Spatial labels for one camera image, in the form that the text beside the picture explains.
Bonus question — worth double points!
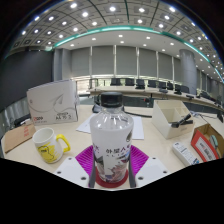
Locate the ceiling lights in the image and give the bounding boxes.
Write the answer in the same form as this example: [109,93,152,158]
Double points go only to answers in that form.
[13,0,224,81]

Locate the white paper ream box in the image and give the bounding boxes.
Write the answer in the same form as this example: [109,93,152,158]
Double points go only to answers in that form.
[26,79,80,127]

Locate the brown cardboard box red label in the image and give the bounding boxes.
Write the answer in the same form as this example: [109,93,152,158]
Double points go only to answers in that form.
[190,123,224,163]

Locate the open white cardboard box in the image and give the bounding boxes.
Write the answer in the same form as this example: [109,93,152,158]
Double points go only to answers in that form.
[151,99,195,140]

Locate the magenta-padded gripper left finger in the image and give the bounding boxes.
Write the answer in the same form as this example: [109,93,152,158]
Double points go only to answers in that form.
[53,145,98,189]

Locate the clear water bottle black cap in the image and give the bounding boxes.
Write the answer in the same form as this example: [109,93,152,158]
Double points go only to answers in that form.
[89,91,135,184]

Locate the small teal tool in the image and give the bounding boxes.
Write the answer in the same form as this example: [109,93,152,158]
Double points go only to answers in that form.
[209,134,220,149]

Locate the long curved conference table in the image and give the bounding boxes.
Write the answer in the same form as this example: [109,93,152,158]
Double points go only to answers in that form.
[88,85,224,113]

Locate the black device with cables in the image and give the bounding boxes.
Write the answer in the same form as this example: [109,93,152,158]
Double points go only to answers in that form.
[13,113,33,128]

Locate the black desk device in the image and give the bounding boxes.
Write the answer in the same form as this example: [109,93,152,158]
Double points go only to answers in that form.
[92,94,104,114]

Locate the row of black office chairs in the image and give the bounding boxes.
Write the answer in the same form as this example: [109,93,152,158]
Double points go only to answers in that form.
[109,77,224,101]

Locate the flat brown cardboard envelope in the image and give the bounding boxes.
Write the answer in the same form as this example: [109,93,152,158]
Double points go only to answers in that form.
[0,123,37,154]

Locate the black tool in white box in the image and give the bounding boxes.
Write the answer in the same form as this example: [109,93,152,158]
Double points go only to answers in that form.
[170,112,194,129]

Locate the white and yellow mug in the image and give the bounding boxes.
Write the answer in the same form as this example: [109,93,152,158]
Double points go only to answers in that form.
[32,127,72,164]

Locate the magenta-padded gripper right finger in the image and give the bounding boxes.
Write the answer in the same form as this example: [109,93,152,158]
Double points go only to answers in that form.
[127,145,172,188]

